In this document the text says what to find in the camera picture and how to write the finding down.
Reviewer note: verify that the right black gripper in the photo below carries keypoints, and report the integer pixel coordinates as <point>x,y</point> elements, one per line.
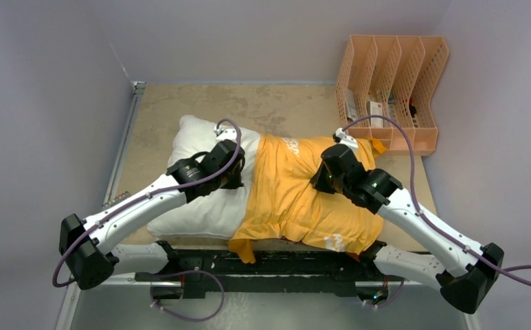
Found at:
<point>320,183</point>

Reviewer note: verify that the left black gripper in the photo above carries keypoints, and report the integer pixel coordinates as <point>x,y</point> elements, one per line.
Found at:
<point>235,181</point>

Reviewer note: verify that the white pillow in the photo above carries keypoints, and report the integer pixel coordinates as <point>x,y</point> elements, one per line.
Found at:
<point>208,213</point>

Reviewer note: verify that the orange cartoon pillowcase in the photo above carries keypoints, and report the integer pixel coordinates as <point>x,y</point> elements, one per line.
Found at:
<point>283,204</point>

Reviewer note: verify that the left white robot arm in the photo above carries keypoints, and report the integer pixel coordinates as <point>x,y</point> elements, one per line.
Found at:
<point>91,249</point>

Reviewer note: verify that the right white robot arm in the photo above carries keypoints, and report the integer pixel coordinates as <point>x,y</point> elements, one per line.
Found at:
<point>461,269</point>

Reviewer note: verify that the white paper packet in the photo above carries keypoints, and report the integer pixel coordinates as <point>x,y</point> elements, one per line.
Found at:
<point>352,113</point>

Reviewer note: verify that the white label box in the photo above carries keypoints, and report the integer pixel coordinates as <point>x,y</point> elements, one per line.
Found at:
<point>375,109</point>

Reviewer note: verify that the marker pen pack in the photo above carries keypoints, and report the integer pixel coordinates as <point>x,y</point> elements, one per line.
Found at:
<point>115,200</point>

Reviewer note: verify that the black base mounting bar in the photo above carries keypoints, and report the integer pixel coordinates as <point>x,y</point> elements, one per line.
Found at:
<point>192,274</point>

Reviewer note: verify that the pink plastic file organizer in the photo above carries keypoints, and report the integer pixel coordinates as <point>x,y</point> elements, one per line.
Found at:
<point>401,73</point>

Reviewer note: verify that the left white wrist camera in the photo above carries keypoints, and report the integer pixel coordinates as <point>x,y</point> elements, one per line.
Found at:
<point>223,133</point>

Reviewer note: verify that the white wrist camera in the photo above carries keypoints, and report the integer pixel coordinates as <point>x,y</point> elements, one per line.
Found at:
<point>223,133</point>
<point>341,136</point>

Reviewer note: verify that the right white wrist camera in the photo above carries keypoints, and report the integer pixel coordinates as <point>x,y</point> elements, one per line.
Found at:
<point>341,136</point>

